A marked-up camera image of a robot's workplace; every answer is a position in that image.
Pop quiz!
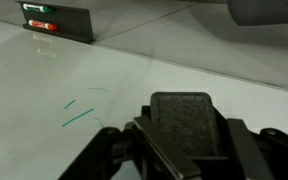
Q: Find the black marker tray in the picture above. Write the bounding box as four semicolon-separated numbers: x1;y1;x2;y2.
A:
18;0;94;44

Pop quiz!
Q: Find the green whiteboard marker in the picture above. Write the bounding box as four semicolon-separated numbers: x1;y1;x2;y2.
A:
22;3;55;13

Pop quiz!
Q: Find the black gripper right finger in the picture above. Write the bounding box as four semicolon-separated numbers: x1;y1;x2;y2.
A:
228;119;288;180

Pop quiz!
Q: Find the large white whiteboard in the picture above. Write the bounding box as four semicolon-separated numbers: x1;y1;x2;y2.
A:
0;22;288;180

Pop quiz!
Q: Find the red whiteboard marker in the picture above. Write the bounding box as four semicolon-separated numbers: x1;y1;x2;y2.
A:
28;20;59;31

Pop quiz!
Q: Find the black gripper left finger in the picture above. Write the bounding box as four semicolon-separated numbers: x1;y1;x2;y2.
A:
58;116;202;180

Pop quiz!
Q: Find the black whiteboard eraser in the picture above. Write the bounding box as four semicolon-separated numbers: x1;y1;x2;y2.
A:
150;92;222;157

